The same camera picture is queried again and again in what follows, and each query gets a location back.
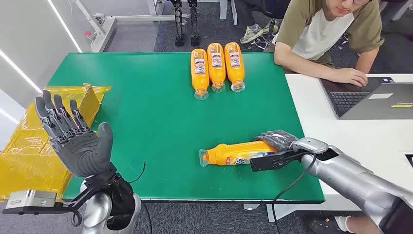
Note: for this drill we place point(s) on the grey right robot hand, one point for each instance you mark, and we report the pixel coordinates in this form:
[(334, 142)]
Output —
[(279, 140)]

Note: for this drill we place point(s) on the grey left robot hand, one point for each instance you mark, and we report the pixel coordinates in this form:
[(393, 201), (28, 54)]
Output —
[(80, 151)]

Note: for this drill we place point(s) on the person's right hand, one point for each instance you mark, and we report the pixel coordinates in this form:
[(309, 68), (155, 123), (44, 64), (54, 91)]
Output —
[(350, 77)]

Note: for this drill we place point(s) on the orange bottle apart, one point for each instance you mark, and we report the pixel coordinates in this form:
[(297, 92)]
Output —
[(226, 153)]

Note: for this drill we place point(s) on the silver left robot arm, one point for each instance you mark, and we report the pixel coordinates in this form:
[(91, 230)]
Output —
[(96, 210)]

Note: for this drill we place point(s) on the person's right forearm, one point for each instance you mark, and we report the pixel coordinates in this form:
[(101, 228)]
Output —
[(300, 66)]

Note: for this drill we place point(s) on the person's left forearm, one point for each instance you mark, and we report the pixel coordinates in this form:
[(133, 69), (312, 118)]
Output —
[(366, 61)]

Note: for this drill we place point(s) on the orange bottle with label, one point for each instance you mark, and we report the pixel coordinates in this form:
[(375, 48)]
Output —
[(216, 74), (200, 77), (235, 72)]

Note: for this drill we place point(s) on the grey laptop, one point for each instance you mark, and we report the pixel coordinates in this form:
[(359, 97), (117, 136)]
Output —
[(348, 97)]

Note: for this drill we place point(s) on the person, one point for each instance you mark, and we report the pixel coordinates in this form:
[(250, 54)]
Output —
[(322, 29)]

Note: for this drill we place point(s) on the green table mat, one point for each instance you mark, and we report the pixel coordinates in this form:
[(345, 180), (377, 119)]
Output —
[(155, 129)]

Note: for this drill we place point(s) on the pale sneaker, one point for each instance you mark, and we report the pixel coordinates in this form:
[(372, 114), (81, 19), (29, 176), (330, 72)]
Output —
[(271, 27), (251, 34)]

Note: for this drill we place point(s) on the black office chair base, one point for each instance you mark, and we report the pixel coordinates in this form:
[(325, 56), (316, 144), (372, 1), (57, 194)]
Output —
[(262, 43)]

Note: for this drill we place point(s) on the black shoe with white sock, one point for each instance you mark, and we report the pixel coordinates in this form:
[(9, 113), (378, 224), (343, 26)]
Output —
[(322, 224)]

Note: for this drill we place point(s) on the black device on white desk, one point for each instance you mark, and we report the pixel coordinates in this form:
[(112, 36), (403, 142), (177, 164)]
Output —
[(410, 161)]

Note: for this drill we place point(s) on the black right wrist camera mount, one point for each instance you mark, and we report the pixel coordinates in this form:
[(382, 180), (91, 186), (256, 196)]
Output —
[(267, 161)]

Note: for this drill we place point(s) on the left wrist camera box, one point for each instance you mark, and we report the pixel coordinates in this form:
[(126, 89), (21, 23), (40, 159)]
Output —
[(32, 198)]

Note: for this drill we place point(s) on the white metal frame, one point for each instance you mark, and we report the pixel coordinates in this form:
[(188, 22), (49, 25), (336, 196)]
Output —
[(103, 32)]

